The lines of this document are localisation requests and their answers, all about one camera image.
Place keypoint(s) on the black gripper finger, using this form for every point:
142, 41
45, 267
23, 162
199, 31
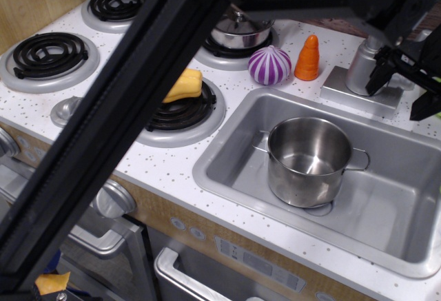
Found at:
425, 106
380, 75

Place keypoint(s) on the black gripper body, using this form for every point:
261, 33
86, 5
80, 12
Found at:
418, 61

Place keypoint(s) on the silver faucet lever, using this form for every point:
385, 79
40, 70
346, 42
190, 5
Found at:
399, 81

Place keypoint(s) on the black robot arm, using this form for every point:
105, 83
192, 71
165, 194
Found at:
162, 40

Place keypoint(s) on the silver toy faucet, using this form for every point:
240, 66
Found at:
347, 86

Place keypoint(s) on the orange toy carrot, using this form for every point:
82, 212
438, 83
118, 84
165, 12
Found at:
307, 66

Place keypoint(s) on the tall steel pot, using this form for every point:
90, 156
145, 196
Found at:
307, 159

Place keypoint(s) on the purple striped toy onion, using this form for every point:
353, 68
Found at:
269, 65

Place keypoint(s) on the grey toy sink basin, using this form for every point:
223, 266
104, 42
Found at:
363, 186

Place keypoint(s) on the lidded steel pot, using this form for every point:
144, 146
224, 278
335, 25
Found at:
235, 30

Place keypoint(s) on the back right black burner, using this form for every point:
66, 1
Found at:
218, 57

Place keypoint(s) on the black burner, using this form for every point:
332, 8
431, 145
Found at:
185, 121
110, 16
218, 57
49, 62

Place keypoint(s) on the yellow toy squash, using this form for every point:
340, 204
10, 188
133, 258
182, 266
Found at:
188, 85

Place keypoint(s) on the front right black burner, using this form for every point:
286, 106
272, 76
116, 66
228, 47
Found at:
185, 121

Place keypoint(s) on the grey control panel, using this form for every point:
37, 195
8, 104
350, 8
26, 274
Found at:
260, 265

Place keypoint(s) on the back left black burner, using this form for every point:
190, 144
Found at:
110, 16

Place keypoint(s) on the silver stove knob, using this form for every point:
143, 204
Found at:
113, 201

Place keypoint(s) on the silver countertop knob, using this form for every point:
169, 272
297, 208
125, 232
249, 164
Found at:
62, 112

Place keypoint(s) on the front left black burner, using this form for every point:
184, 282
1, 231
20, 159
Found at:
49, 62

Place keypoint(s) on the silver left edge knob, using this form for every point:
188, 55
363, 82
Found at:
8, 145

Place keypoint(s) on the yellow cloth piece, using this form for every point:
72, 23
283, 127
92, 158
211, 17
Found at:
51, 283

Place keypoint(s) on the silver dishwasher handle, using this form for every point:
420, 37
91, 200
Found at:
176, 285

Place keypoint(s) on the silver oven door handle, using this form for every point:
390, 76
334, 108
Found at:
104, 243

